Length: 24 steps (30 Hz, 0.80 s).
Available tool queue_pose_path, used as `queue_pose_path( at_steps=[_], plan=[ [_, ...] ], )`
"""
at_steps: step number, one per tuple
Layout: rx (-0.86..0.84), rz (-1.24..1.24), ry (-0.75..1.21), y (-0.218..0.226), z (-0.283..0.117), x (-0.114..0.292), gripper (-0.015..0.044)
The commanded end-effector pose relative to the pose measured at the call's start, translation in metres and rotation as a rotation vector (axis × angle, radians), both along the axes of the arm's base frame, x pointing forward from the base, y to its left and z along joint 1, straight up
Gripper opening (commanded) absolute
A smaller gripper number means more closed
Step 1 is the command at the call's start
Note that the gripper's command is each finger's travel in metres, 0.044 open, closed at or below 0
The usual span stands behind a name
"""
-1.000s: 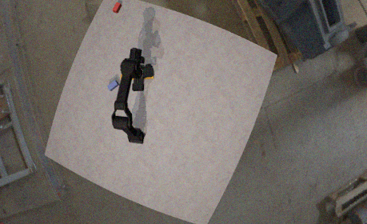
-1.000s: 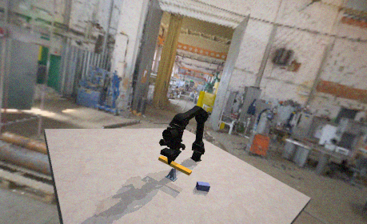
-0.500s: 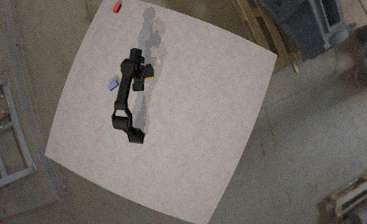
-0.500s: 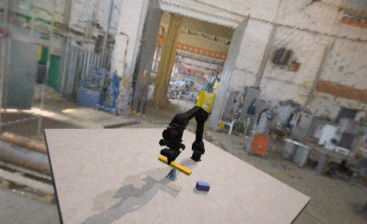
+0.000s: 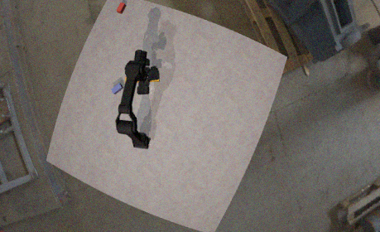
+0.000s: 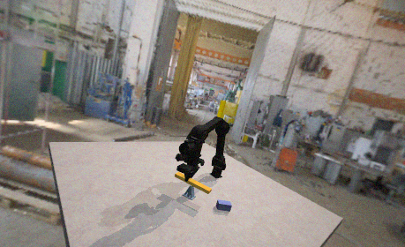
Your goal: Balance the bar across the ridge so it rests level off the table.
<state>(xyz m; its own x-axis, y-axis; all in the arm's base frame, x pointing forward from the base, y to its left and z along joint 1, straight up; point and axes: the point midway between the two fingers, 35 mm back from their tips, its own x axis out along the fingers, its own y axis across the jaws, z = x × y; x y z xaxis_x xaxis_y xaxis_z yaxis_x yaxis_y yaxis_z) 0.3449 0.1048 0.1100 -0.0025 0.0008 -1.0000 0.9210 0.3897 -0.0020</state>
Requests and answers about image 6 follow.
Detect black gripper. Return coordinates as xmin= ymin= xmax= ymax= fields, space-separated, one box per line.
xmin=176 ymin=153 xmax=205 ymax=182

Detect orange bar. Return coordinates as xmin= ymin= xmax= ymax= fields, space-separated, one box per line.
xmin=175 ymin=172 xmax=212 ymax=194

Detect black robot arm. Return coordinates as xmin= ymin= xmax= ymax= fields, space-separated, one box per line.
xmin=176 ymin=116 xmax=230 ymax=178

